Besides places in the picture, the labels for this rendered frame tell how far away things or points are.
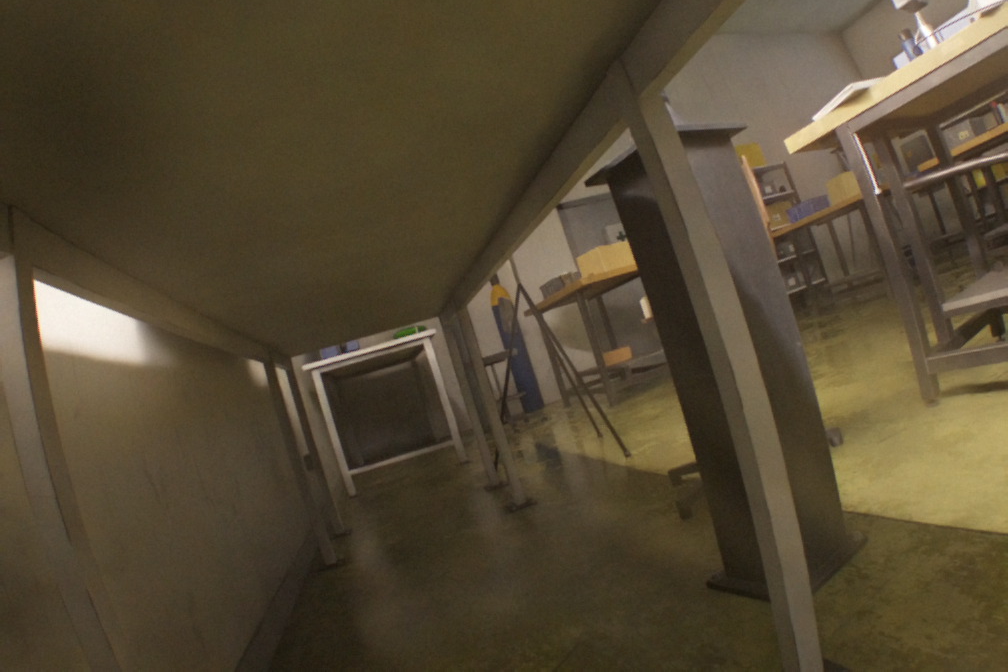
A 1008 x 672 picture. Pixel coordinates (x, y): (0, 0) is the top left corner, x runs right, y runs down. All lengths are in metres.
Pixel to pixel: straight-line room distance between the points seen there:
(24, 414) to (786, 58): 9.93
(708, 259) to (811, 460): 0.54
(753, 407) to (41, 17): 0.77
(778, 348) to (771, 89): 8.39
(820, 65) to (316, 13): 10.20
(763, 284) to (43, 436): 1.06
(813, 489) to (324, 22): 1.02
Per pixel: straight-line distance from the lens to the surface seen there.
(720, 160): 1.07
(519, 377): 5.91
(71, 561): 0.67
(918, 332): 1.89
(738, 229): 1.03
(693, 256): 0.67
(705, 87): 8.50
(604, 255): 4.47
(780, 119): 9.12
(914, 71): 1.76
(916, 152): 10.55
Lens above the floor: 0.56
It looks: 7 degrees up
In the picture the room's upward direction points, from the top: 17 degrees counter-clockwise
